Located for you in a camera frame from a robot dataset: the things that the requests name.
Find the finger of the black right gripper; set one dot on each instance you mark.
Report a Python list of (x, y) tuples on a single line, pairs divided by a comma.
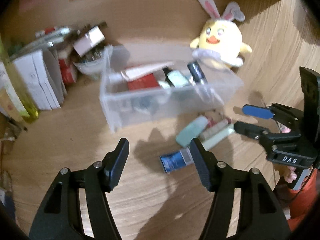
[(250, 130)]

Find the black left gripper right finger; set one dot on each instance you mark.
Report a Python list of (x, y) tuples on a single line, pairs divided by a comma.
[(260, 215)]

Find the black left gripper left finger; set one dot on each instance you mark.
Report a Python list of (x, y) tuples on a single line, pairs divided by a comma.
[(59, 215)]

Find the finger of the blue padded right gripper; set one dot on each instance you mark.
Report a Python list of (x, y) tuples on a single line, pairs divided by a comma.
[(258, 112)]

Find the pale green long tube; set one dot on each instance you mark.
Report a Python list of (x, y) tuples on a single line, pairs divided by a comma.
[(218, 137)]

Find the pink charm keychain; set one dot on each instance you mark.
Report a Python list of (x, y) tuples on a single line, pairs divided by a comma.
[(214, 116)]

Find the mint green tube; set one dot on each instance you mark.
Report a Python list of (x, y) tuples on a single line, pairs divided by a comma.
[(191, 131)]

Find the purple black cosmetic bottle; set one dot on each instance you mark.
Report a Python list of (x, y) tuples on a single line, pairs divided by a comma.
[(197, 73)]

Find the blue silver tube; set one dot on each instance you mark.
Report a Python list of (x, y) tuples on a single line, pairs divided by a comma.
[(176, 160)]

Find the small dark green bottle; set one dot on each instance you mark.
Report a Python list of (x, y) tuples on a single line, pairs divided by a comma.
[(175, 78)]

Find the red paper envelope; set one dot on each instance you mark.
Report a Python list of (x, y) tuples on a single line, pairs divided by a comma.
[(145, 82)]

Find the pink cream tube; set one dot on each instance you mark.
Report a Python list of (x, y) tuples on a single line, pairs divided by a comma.
[(142, 70)]

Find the right hand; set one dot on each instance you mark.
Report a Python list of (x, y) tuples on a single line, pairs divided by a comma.
[(289, 173)]

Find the yellow chick bunny plush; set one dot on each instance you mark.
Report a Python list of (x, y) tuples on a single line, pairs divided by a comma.
[(220, 40)]

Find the yellow green spray bottle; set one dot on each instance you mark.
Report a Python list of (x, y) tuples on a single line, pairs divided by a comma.
[(18, 91)]

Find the clear plastic storage bin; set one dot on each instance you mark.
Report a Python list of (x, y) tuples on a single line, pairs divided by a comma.
[(122, 107)]

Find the red book stack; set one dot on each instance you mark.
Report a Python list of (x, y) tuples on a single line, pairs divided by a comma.
[(68, 70)]

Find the white green lotion tube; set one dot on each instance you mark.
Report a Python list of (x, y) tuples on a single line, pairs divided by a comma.
[(6, 102)]

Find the white paper boxes stack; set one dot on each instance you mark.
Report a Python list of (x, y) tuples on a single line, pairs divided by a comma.
[(41, 74)]

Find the white bowl of stones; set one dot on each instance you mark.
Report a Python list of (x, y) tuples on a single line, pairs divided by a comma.
[(95, 67)]

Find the small white pink box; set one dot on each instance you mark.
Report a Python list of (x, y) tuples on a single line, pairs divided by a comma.
[(90, 40)]

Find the red white marker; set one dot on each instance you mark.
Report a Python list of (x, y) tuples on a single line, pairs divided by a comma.
[(57, 31)]

